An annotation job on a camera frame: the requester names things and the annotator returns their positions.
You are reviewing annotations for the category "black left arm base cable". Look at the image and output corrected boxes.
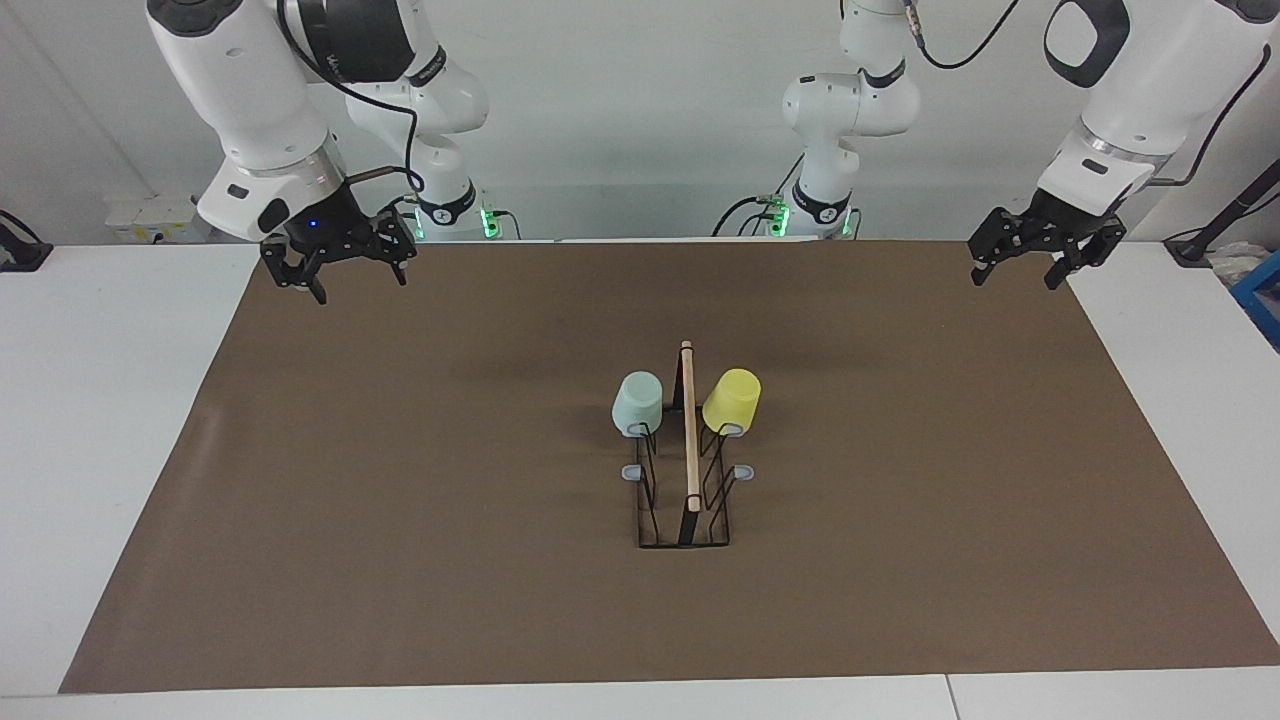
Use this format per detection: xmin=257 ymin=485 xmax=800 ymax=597
xmin=712 ymin=150 xmax=806 ymax=238

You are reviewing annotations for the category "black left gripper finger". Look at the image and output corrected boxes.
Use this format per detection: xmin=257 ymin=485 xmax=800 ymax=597
xmin=967 ymin=208 xmax=1028 ymax=288
xmin=1045 ymin=228 xmax=1128 ymax=291

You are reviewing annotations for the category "black stand pole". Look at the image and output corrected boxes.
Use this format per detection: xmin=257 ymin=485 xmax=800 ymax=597
xmin=1165 ymin=160 xmax=1280 ymax=266

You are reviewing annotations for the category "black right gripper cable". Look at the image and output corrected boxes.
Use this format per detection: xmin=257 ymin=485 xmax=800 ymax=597
xmin=275 ymin=0 xmax=426 ymax=196

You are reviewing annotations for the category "blue box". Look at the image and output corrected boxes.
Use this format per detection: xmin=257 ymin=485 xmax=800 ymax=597
xmin=1232 ymin=250 xmax=1280 ymax=351

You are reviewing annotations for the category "black wire cup rack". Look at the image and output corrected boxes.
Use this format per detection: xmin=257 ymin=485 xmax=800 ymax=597
xmin=620 ymin=340 xmax=756 ymax=549

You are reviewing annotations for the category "pale green plastic cup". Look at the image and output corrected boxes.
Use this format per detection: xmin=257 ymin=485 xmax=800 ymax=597
xmin=612 ymin=372 xmax=666 ymax=439

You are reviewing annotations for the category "white crumpled plastic bag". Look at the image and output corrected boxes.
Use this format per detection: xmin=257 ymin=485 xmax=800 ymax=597
xmin=1208 ymin=242 xmax=1263 ymax=283

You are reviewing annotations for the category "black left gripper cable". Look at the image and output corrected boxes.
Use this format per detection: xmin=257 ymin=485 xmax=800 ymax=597
xmin=905 ymin=0 xmax=1273 ymax=189

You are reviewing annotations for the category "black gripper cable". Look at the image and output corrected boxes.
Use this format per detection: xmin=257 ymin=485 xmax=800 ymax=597
xmin=275 ymin=0 xmax=426 ymax=196
xmin=905 ymin=0 xmax=1273 ymax=189

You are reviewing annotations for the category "yellow plastic cup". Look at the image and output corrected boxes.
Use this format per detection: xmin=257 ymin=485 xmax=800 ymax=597
xmin=702 ymin=368 xmax=762 ymax=438

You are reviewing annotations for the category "white power strip box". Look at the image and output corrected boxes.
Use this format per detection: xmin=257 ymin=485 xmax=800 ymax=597
xmin=105 ymin=195 xmax=214 ymax=244

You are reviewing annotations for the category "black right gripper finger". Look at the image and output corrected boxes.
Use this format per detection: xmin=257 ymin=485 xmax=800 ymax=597
xmin=373 ymin=212 xmax=418 ymax=288
xmin=260 ymin=238 xmax=328 ymax=306

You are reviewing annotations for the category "brown table mat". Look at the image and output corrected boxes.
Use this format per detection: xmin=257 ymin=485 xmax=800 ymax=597
xmin=58 ymin=238 xmax=1280 ymax=696

